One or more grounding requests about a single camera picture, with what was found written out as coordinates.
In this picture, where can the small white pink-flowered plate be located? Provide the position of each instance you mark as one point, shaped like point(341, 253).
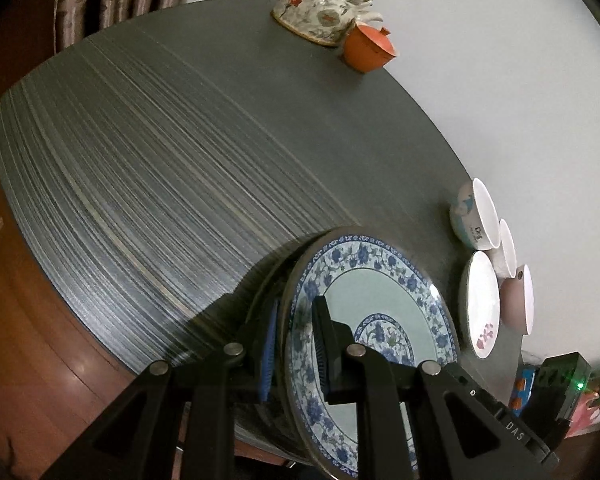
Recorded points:
point(480, 300)

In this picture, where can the pink bowl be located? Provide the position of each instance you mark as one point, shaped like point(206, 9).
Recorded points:
point(515, 300)

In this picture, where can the white ribbed bowl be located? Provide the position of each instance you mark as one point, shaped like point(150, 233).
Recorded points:
point(505, 255)

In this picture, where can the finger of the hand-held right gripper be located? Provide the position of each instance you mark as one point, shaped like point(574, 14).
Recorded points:
point(512, 425)

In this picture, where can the white bowl with blue print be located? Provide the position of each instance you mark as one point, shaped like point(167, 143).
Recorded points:
point(472, 225)

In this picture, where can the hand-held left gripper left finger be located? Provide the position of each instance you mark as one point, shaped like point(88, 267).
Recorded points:
point(269, 355)

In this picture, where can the floral ceramic teapot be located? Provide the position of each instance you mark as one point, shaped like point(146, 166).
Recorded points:
point(320, 10)

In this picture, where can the blue floral patterned plate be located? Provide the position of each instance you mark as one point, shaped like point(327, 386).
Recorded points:
point(380, 285)

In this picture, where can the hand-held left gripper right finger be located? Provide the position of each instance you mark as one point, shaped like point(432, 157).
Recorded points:
point(330, 360)

